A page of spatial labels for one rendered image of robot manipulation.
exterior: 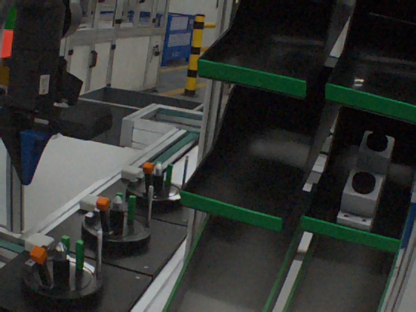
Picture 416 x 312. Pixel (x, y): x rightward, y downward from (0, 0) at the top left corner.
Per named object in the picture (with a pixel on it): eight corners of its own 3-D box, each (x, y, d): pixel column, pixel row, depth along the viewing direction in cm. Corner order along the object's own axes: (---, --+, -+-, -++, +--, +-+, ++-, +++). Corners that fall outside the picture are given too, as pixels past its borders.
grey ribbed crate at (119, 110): (179, 164, 276) (185, 117, 270) (66, 140, 289) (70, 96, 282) (202, 144, 316) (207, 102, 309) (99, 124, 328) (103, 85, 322)
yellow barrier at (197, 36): (192, 97, 769) (204, 15, 737) (179, 94, 776) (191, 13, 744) (267, 76, 1075) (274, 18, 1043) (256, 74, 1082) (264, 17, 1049)
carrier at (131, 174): (189, 235, 120) (197, 179, 117) (87, 209, 125) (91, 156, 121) (216, 199, 143) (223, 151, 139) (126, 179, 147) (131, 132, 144)
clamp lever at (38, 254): (50, 290, 80) (40, 257, 76) (39, 285, 81) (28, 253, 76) (59, 273, 83) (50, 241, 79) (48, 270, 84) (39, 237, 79)
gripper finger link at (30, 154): (41, 137, 55) (67, 125, 61) (14, 130, 56) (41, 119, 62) (39, 200, 57) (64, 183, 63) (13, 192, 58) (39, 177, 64)
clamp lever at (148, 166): (151, 195, 126) (150, 168, 122) (143, 193, 127) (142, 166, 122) (157, 185, 129) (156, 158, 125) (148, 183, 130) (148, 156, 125)
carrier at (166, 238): (152, 284, 97) (158, 221, 93) (36, 249, 102) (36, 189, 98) (189, 235, 120) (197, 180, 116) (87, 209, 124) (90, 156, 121)
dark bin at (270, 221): (280, 234, 66) (283, 188, 62) (180, 206, 71) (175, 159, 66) (340, 108, 86) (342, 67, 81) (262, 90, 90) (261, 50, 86)
